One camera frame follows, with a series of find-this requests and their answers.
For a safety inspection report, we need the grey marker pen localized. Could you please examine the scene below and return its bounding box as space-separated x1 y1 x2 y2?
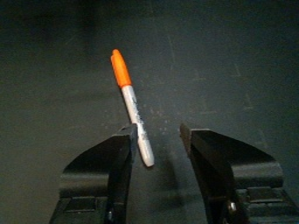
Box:
110 48 156 168

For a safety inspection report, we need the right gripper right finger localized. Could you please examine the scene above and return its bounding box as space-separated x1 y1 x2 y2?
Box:
179 122 299 224

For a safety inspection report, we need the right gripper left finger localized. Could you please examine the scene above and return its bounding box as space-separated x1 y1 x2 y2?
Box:
48 122 140 224

